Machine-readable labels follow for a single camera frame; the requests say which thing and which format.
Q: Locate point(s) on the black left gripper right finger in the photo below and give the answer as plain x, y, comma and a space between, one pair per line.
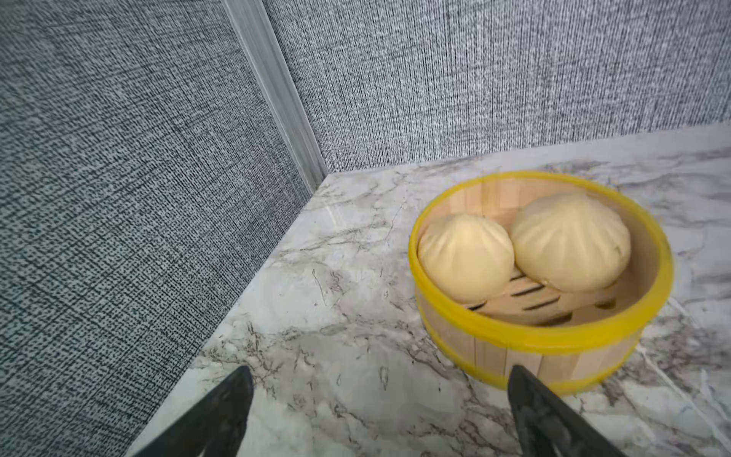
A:
546, 425

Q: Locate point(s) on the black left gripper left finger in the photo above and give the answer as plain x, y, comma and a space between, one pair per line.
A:
215, 426

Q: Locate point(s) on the yellow steamer basket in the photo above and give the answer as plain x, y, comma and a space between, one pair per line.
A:
570, 341

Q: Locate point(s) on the left cream bun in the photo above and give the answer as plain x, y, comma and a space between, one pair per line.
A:
468, 257

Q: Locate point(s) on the cream bun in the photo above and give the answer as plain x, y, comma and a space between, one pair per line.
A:
468, 257
571, 242

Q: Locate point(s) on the right cream bun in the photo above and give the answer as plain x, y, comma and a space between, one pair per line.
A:
571, 242

